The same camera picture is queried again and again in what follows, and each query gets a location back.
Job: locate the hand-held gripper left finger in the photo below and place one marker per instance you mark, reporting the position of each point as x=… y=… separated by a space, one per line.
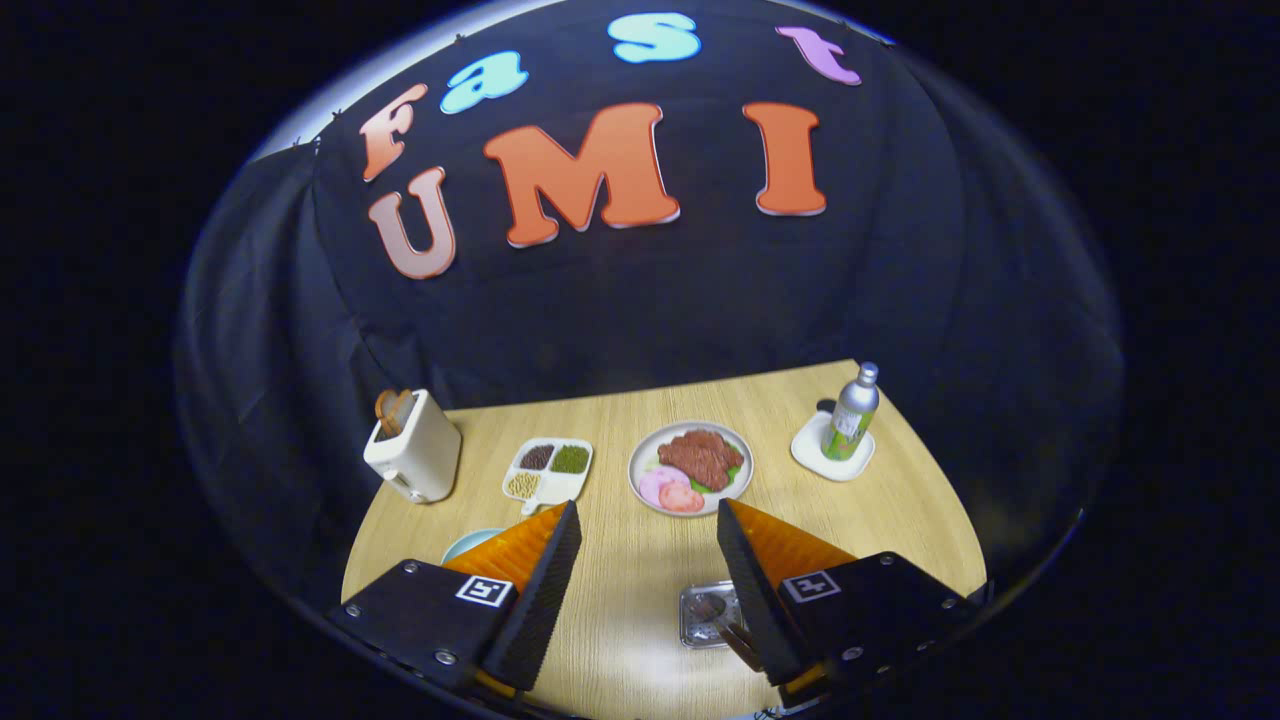
x=535 y=600

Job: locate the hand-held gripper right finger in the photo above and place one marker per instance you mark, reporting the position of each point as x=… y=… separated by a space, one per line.
x=755 y=600

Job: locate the light green plate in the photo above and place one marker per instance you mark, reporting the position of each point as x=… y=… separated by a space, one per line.
x=468 y=545

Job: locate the white divided tray with beans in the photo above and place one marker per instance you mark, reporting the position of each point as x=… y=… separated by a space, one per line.
x=555 y=487

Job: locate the red sausage slice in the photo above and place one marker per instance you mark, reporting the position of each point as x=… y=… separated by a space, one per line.
x=683 y=498

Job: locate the green lettuce leaf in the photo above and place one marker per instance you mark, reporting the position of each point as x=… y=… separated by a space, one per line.
x=735 y=475

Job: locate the pink ham slice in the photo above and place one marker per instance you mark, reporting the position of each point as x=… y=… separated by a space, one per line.
x=655 y=485

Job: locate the brown meat steak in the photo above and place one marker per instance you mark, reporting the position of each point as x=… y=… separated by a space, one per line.
x=700 y=455

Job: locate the white coaster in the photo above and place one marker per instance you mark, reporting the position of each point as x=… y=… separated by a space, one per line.
x=808 y=450

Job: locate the white plate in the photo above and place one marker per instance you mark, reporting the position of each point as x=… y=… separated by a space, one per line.
x=640 y=455

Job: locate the white toaster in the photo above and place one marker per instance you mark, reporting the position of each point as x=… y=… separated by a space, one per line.
x=425 y=455

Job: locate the green and silver bottle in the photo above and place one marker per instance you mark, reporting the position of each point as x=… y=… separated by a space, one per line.
x=850 y=420

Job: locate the brown bread slice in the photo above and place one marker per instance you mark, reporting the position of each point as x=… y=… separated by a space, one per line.
x=383 y=412
x=402 y=408

